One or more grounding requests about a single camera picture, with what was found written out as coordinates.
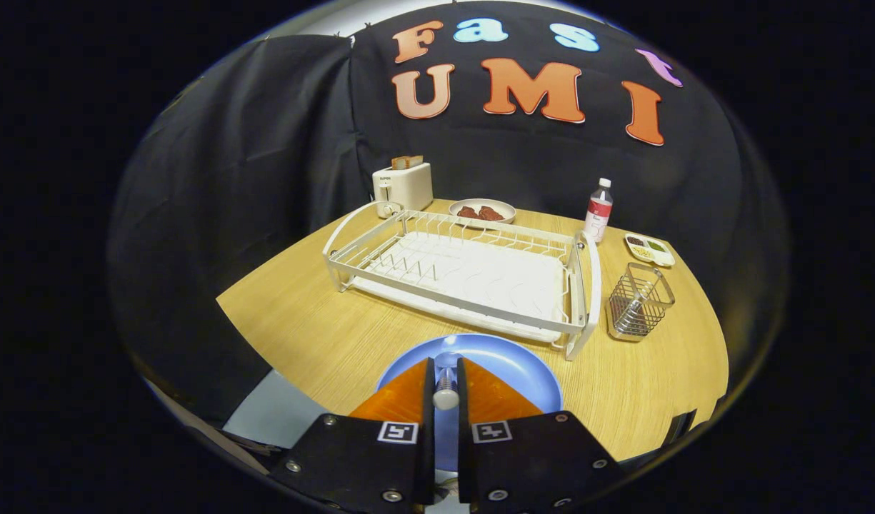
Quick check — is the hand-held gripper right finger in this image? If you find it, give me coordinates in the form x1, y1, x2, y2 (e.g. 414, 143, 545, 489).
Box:
456, 356, 621, 513

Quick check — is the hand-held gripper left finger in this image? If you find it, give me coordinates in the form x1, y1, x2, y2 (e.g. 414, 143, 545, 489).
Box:
268, 357, 437, 514

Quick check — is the metal spoon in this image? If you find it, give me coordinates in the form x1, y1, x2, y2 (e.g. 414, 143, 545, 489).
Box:
432, 352, 461, 412

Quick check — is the blue plate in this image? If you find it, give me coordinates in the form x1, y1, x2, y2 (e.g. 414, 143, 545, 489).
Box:
376, 333, 564, 473

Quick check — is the white dish rack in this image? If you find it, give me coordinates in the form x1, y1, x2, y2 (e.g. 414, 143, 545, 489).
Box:
322, 201, 602, 361

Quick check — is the metal wire basket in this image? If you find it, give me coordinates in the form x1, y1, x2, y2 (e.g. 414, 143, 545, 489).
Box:
606, 262, 676, 343

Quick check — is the beige round dish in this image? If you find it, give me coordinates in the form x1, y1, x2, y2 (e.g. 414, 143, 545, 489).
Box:
449, 198, 517, 228

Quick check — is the black table clamp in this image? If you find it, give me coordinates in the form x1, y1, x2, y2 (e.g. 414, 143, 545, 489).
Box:
664, 409, 697, 449

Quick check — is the white toaster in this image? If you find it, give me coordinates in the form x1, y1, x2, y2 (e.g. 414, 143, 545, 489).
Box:
371, 162, 434, 219

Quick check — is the clear bottle with red label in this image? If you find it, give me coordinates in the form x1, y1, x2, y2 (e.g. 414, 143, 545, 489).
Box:
584, 178, 614, 245

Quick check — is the white divided tray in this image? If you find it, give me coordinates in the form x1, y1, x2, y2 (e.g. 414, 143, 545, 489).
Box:
624, 233, 676, 269

